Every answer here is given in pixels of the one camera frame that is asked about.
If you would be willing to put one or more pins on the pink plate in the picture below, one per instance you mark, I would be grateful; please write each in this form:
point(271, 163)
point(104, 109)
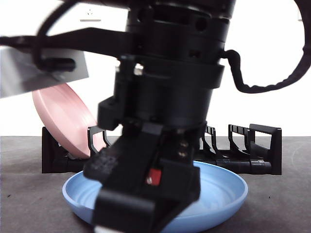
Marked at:
point(63, 116)

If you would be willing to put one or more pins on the blue plate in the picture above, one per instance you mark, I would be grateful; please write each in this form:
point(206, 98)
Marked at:
point(218, 191)

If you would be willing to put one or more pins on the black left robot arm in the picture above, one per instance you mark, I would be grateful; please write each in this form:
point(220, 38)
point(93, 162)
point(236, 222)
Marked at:
point(175, 72)

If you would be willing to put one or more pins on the black dish rack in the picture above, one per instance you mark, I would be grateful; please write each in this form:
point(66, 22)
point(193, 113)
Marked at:
point(277, 150)

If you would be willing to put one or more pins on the pale grey camera box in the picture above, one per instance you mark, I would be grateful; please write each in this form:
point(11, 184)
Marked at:
point(14, 77)

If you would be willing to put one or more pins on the white wall socket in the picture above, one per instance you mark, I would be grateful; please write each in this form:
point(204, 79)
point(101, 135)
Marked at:
point(90, 20)

